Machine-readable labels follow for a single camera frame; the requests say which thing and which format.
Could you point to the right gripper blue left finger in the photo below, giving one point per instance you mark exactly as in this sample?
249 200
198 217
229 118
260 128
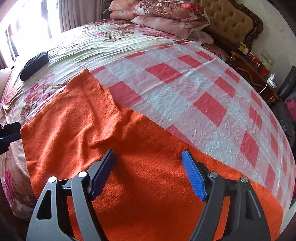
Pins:
99 172

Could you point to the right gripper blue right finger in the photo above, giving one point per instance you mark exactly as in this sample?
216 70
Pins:
194 174

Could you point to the orange pants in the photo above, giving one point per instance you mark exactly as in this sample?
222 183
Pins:
148 195

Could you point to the dark folded garment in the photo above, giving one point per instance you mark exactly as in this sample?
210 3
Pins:
34 65

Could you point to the red white checkered board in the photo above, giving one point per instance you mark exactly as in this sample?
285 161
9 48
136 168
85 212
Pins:
199 98

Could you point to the floral bed sheet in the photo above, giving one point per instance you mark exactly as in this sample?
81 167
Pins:
57 69

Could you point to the wooden nightstand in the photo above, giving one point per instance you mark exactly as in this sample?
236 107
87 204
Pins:
244 67

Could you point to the black leather armchair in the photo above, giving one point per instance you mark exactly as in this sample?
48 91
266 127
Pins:
280 108

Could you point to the tufted brown headboard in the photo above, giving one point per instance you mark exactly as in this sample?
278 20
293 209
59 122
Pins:
231 23

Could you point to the floral pillow stack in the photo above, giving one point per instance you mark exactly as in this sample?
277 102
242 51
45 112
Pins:
179 18

